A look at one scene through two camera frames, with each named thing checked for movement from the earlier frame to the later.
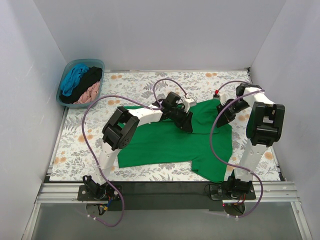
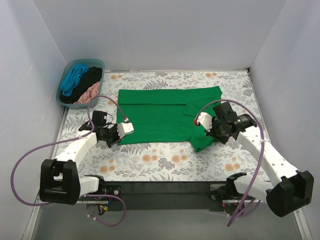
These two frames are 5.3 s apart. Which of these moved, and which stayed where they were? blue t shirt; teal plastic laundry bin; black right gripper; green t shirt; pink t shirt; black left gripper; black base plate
Moved: black right gripper; green t shirt; black left gripper
Stayed: blue t shirt; teal plastic laundry bin; pink t shirt; black base plate
